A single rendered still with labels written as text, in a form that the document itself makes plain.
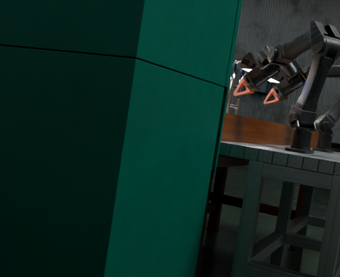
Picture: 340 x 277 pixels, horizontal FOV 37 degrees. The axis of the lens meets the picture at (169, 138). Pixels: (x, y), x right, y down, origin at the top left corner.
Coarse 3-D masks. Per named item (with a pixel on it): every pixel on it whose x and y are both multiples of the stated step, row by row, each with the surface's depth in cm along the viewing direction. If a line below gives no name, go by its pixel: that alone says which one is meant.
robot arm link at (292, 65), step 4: (288, 64) 227; (292, 64) 227; (296, 64) 228; (284, 68) 228; (288, 68) 227; (292, 68) 227; (296, 68) 228; (300, 68) 227; (284, 72) 229; (288, 72) 227; (292, 72) 227; (300, 72) 230; (304, 72) 227; (308, 72) 226; (288, 76) 228; (304, 76) 229
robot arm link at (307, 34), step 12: (312, 24) 173; (300, 36) 182; (312, 36) 172; (324, 36) 167; (336, 36) 171; (276, 48) 192; (288, 48) 187; (300, 48) 182; (312, 48) 171; (276, 60) 192; (288, 60) 192
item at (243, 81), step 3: (243, 78) 202; (240, 81) 203; (243, 81) 202; (246, 81) 201; (240, 84) 203; (246, 84) 201; (237, 87) 204; (246, 87) 202; (237, 90) 204; (246, 90) 201; (249, 90) 200; (234, 93) 205; (237, 93) 204; (240, 93) 204; (243, 93) 203
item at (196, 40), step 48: (0, 0) 126; (48, 0) 119; (96, 0) 112; (144, 0) 107; (192, 0) 126; (240, 0) 153; (48, 48) 118; (96, 48) 112; (144, 48) 110; (192, 48) 130
